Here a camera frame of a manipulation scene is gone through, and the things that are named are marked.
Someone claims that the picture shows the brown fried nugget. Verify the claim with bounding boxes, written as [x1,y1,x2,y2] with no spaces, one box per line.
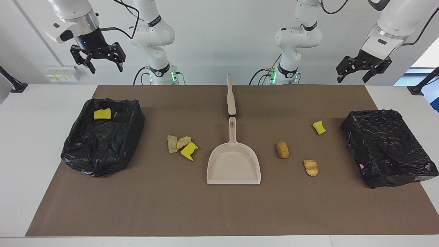
[276,142,289,159]

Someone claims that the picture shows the black right base cable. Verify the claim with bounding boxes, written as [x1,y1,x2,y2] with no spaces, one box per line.
[133,66,186,85]

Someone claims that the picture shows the small croissant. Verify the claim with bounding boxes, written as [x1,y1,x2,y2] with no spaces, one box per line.
[303,160,319,177]

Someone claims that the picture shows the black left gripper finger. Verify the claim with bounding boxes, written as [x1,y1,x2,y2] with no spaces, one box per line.
[362,59,392,83]
[336,56,361,83]

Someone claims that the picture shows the notched yellow sponge piece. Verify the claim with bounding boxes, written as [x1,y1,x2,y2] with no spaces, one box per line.
[180,141,199,162]

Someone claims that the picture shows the white wall conduit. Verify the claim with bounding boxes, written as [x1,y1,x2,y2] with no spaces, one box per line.
[14,0,64,67]

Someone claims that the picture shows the bin with black bag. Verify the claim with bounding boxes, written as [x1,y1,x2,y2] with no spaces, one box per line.
[61,98,145,178]
[340,110,439,189]

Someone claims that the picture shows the beige plastic dustpan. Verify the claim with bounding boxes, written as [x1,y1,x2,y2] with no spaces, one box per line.
[206,117,261,185]

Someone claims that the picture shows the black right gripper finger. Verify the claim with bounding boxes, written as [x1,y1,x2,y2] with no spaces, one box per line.
[70,44,97,74]
[99,42,126,72]

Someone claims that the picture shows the black clamp stand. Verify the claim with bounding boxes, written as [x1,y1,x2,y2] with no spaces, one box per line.
[0,66,28,93]
[407,67,439,96]

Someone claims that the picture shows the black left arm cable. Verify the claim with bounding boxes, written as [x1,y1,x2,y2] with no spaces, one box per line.
[319,0,439,46]

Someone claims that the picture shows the small yellow sponge piece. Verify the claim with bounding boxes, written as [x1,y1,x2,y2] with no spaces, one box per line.
[312,120,327,135]

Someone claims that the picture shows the black base cable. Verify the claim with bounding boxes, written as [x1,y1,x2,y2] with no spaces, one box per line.
[249,53,302,85]
[133,66,186,85]

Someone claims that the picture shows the brown table mat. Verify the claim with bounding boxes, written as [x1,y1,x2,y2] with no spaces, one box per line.
[26,85,439,237]

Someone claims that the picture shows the white wall socket box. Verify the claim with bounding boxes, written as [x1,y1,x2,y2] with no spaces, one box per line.
[46,66,81,83]

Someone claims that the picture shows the black left base cable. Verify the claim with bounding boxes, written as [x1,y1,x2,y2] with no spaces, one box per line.
[249,53,302,85]

